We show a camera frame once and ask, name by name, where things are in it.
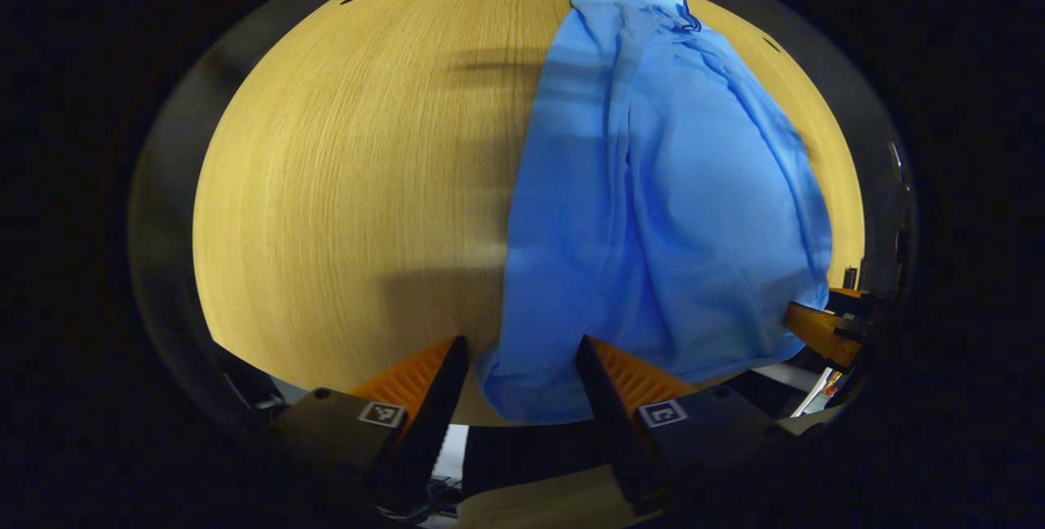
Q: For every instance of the light blue T-shirt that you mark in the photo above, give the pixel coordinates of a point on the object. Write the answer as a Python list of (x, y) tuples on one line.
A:
[(653, 227)]

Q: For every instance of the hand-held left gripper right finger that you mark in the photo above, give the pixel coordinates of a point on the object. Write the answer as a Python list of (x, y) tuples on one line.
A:
[(608, 415)]

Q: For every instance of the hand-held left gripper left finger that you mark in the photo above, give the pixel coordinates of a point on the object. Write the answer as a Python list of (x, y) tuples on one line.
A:
[(437, 423)]

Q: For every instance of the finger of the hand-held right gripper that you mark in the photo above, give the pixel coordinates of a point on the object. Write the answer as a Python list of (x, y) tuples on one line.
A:
[(820, 333)]

